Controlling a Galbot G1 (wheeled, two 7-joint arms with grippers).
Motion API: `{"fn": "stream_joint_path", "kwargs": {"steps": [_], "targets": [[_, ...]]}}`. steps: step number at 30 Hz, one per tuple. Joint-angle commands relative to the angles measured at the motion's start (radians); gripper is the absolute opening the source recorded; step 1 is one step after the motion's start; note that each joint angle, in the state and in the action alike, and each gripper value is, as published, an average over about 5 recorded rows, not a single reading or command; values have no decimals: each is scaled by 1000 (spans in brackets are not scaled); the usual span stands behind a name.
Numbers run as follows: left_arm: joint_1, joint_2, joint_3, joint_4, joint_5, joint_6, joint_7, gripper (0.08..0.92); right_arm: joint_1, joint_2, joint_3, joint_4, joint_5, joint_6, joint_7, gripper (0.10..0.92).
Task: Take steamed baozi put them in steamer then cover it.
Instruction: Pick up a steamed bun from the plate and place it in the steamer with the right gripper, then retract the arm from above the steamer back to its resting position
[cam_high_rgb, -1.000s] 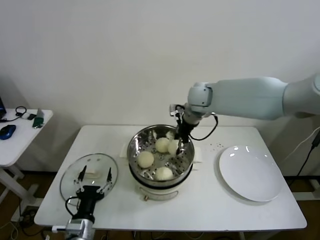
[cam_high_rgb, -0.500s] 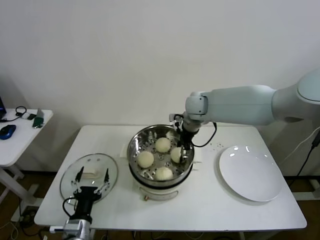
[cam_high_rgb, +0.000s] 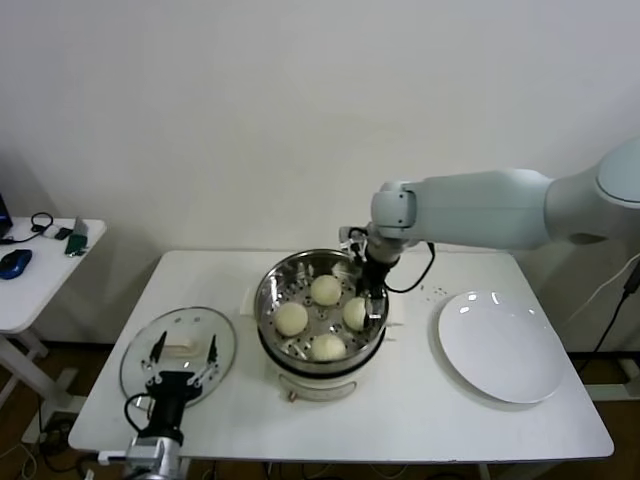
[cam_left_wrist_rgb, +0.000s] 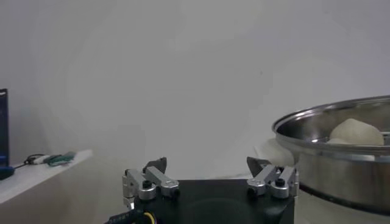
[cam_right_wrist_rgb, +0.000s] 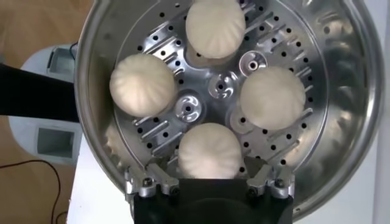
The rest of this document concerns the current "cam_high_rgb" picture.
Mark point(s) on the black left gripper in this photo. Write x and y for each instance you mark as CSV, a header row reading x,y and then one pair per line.
x,y
170,400

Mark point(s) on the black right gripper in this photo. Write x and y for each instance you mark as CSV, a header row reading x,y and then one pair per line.
x,y
372,275

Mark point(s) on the white steamed baozi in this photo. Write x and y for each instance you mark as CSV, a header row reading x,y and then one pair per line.
x,y
328,347
291,320
326,290
354,314

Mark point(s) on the round glass lid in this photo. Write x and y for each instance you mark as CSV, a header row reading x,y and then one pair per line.
x,y
200,325

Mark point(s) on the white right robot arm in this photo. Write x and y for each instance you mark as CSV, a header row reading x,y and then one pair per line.
x,y
500,210

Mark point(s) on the stainless steel steamer basket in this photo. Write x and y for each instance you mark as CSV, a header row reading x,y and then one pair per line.
x,y
272,285

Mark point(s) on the cream electric cooker base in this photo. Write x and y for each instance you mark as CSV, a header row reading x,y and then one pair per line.
x,y
320,385

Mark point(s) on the white round plate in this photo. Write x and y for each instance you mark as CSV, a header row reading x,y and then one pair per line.
x,y
500,345

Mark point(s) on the white side table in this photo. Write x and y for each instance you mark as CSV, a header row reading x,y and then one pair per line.
x,y
45,280

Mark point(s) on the small black device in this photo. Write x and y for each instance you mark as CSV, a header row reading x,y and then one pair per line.
x,y
63,233

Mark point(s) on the small white adapter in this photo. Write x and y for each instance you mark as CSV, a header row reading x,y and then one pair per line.
x,y
49,231

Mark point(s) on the blue computer mouse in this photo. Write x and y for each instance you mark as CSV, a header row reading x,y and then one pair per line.
x,y
15,264

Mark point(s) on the dark laptop screen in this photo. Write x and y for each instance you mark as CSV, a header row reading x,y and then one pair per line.
x,y
4,215

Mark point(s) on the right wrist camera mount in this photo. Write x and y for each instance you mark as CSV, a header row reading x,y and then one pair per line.
x,y
350,237

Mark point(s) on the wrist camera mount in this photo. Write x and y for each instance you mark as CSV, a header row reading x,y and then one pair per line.
x,y
112,456
350,237

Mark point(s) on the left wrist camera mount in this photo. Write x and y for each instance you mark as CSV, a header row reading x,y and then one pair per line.
x,y
112,456

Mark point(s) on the white furniture base frame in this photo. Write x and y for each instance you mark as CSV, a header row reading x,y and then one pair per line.
x,y
600,392

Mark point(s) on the white wall shelf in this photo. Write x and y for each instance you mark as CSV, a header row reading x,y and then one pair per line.
x,y
632,197

